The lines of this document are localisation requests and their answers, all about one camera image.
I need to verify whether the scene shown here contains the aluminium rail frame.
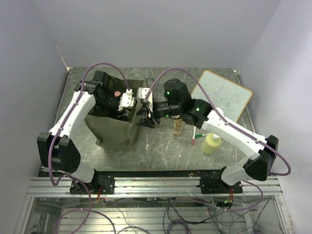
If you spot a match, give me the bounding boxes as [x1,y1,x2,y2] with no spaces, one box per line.
[26,176,282,198]

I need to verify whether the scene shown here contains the clear tube with dark label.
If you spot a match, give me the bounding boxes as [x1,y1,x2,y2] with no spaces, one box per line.
[145,77,158,90]

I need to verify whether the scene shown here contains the amber bottle white cap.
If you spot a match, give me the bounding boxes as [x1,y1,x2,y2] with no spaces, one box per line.
[172,118,183,137]

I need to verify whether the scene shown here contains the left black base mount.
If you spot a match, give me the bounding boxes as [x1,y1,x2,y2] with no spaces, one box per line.
[69,170,115,195]

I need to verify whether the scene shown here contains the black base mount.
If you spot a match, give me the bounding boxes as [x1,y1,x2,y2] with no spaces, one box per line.
[69,170,115,195]
[193,167,243,194]

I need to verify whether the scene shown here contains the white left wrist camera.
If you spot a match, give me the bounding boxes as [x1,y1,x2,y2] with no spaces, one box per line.
[118,89,135,111]

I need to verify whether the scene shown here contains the pink marker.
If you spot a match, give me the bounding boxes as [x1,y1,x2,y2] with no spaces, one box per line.
[191,126,196,145]

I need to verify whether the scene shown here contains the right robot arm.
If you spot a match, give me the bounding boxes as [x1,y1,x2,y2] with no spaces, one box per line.
[136,79,278,193]

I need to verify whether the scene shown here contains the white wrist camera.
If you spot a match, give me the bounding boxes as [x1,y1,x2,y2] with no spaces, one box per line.
[118,89,135,111]
[137,87,153,112]

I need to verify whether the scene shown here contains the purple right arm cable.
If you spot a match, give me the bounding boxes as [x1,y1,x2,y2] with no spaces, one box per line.
[144,67,292,212]

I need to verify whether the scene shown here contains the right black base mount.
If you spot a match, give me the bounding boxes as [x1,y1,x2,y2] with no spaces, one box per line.
[193,167,243,194]

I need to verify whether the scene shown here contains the green marker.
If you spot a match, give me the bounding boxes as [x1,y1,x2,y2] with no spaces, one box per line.
[195,133,207,138]

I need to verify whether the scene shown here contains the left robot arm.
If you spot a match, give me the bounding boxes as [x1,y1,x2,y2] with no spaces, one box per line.
[37,71,135,194]

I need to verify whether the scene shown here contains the olive canvas bag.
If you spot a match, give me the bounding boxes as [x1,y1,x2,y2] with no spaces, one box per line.
[85,71,143,149]

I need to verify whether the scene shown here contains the orange bottle pink cap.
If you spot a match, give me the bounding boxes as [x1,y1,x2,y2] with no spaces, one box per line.
[114,91,121,97]

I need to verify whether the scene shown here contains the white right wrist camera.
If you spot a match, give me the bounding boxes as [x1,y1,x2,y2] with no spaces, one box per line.
[137,87,153,112]

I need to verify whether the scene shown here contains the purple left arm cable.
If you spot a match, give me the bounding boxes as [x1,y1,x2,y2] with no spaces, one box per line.
[48,62,131,187]

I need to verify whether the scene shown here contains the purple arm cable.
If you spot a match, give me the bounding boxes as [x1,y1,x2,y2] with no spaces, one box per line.
[144,67,292,212]
[48,62,131,187]

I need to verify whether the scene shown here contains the loose cables under table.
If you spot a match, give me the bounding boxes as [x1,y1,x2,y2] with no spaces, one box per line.
[52,187,269,234]

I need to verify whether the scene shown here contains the small whiteboard yellow frame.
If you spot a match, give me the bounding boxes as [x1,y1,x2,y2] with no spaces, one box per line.
[199,70,253,122]

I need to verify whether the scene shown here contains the yellow pump bottle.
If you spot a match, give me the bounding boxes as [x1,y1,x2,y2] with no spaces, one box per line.
[201,133,222,155]

